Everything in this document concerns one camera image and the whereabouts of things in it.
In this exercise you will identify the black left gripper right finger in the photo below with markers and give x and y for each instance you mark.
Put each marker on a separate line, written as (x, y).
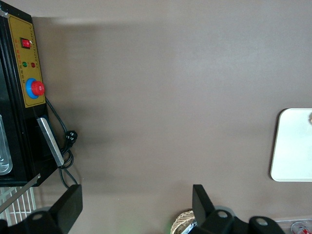
(201, 207)

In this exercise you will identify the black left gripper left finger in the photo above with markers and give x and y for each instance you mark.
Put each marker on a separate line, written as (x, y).
(69, 204)

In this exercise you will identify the beige plastic tray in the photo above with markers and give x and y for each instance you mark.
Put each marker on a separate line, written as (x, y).
(292, 146)

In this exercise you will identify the stacked aluminium foil containers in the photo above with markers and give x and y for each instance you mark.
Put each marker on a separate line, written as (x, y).
(191, 225)

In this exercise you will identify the wicker basket holding foil containers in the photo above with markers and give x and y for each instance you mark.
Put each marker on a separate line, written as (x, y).
(180, 219)

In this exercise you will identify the black power plug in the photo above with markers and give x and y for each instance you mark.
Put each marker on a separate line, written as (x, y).
(72, 137)

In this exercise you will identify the clear acrylic bottle rack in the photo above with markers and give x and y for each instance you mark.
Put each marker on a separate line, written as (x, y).
(282, 223)

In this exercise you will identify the red cola bottle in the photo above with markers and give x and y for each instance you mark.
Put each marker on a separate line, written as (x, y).
(300, 228)

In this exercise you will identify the black sealing machine yellow panel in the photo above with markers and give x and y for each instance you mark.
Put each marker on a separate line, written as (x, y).
(26, 73)

